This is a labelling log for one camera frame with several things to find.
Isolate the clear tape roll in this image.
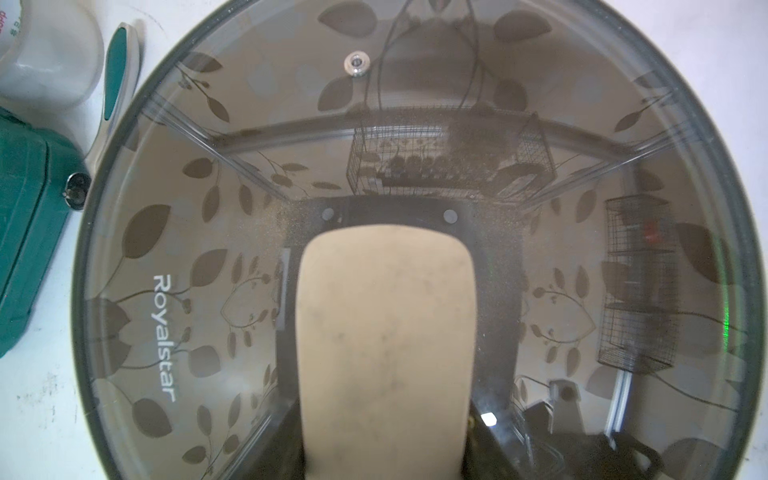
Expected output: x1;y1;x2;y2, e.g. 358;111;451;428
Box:
1;0;103;110

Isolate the glass pot lid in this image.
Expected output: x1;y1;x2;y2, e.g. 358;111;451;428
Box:
73;1;767;479

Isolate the green plastic tool case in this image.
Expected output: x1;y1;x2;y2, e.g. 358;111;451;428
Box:
1;109;84;354

